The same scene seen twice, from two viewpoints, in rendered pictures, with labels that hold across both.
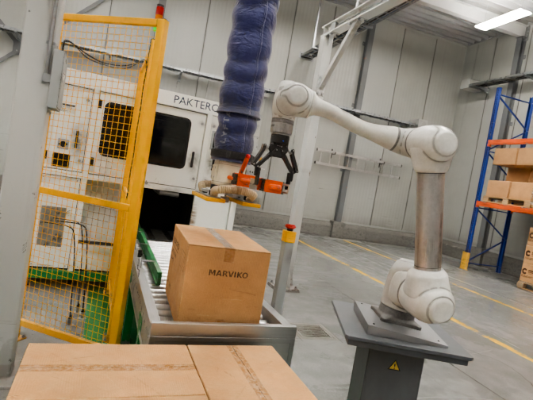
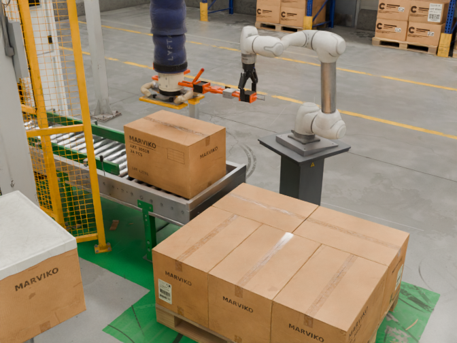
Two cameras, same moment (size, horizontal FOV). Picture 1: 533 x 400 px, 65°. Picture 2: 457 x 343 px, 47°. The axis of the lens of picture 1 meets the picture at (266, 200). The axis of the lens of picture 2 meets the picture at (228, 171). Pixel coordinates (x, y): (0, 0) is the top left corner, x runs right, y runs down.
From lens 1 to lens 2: 2.25 m
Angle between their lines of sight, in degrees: 41
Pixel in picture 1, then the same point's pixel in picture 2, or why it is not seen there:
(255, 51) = not seen: outside the picture
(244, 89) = (179, 13)
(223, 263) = (205, 148)
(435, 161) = (335, 56)
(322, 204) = not seen: outside the picture
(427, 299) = (335, 129)
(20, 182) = (18, 150)
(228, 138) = (174, 55)
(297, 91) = (279, 47)
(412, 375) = (319, 165)
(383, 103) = not seen: outside the picture
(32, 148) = (17, 118)
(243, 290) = (216, 158)
